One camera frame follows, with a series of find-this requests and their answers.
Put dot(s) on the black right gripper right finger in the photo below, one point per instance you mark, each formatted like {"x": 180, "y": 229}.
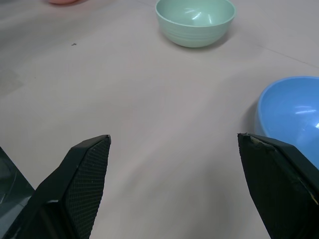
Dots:
{"x": 276, "y": 189}

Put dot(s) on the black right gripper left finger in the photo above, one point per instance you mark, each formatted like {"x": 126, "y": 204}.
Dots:
{"x": 74, "y": 189}

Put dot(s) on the blue plastic bowl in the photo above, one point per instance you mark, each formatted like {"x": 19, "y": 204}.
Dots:
{"x": 291, "y": 117}

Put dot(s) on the green plastic bowl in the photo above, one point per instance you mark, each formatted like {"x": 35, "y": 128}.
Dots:
{"x": 194, "y": 27}

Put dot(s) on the pink object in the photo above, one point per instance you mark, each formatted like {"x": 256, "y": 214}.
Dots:
{"x": 63, "y": 1}

